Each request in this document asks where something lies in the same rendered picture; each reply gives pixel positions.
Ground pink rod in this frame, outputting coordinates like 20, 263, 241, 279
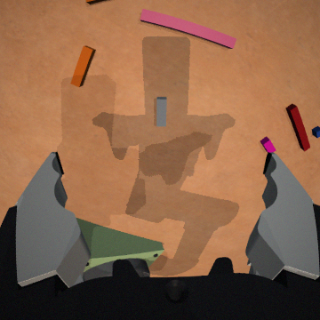
140, 9, 236, 49

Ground red rod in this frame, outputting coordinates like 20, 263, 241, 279
286, 104, 310, 151

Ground magenta rectangular block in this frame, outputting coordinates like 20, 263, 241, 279
260, 136, 276, 153

